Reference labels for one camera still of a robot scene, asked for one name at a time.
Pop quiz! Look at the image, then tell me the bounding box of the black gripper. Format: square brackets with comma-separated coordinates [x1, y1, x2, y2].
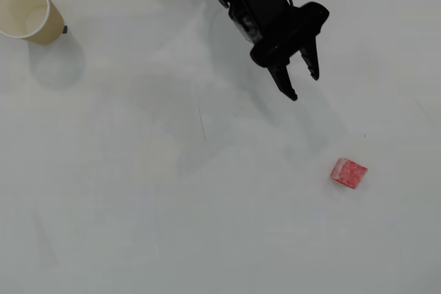
[227, 0, 321, 102]

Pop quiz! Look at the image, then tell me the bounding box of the red white foam cube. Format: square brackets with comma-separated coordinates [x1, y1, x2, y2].
[329, 157, 369, 191]

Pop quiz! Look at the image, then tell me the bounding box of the tan paper cup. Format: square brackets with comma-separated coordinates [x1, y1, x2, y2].
[0, 0, 66, 46]

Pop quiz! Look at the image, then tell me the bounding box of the black oval webcam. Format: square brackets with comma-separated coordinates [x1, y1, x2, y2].
[249, 1, 330, 69]

